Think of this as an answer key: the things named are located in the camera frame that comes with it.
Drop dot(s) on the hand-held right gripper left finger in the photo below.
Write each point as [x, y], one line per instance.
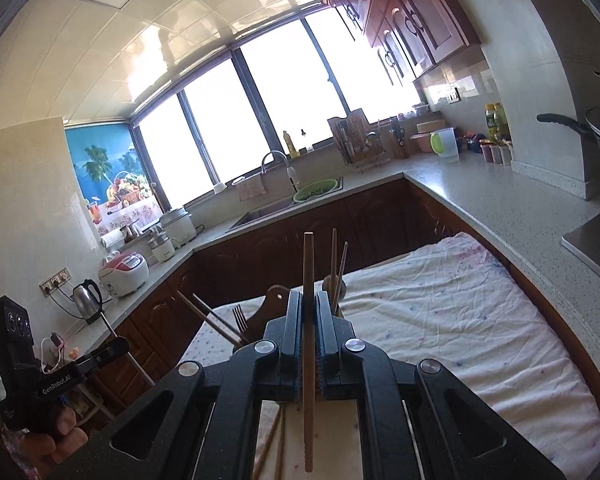
[296, 340]

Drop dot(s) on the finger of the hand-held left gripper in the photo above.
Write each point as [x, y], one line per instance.
[107, 352]

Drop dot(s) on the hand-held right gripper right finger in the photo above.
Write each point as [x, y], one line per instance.
[325, 340]

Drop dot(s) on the wooden utensil holder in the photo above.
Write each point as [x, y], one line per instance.
[272, 305]

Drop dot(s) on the metal spoon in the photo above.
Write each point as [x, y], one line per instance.
[341, 287]

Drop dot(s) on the metal fork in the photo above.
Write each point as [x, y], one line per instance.
[241, 327]

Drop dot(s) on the dark wooden chopstick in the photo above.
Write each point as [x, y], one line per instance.
[333, 260]
[344, 260]

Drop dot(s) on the dark chopsticks bundle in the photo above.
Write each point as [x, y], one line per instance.
[205, 316]

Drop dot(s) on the person's left hand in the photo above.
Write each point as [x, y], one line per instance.
[65, 425]

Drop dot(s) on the steel electric kettle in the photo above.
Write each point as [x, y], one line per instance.
[86, 302]

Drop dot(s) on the white and pink rice cooker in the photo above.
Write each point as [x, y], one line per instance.
[125, 275]

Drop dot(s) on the wooden base cabinets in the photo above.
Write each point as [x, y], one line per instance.
[305, 240]

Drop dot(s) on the white speckled tablecloth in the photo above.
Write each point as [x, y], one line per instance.
[430, 310]

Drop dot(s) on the paper towel roll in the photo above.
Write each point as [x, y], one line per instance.
[111, 239]

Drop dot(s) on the small white stew cooker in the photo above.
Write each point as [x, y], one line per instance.
[161, 247]

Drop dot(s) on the steel kitchen sink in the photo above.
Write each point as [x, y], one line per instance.
[265, 212]

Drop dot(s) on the large white rice cooker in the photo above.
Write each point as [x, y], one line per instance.
[180, 225]

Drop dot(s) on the green colander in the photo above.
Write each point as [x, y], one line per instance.
[316, 191]

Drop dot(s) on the pink dishcloth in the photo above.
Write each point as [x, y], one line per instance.
[250, 187]

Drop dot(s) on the curved sink faucet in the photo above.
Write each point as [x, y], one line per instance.
[272, 156]

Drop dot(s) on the small black-capped bottle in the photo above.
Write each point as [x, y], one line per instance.
[307, 146]

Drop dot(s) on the yellow dish soap bottle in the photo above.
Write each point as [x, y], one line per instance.
[290, 145]

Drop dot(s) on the dish drying rack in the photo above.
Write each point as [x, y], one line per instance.
[355, 145]

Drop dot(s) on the knife block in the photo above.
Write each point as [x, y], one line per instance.
[401, 147]

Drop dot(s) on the grey kitchen countertop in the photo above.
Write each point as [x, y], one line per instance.
[480, 195]

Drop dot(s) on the pink plastic basin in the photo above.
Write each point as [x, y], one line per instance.
[420, 142]

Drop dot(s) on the white pitcher with green lid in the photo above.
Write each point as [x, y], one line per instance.
[447, 147]

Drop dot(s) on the large kitchen window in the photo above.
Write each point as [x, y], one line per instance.
[280, 110]

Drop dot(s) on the dark blue container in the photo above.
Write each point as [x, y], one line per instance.
[472, 143]

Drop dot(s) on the small spice jar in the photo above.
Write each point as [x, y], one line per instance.
[496, 153]
[486, 151]
[507, 154]

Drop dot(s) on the white bowl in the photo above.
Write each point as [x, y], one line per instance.
[421, 110]

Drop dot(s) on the yellow cooking oil bottle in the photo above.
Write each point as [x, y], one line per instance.
[503, 122]
[490, 125]

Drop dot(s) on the gas stove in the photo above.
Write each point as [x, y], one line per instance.
[590, 245]

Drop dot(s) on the black wok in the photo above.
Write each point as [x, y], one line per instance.
[560, 121]

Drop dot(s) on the wooden upper cabinets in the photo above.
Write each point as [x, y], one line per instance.
[420, 10]

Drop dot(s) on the wall power socket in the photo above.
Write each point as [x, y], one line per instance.
[55, 280]

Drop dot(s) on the tropical beach wall poster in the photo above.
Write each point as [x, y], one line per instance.
[100, 160]

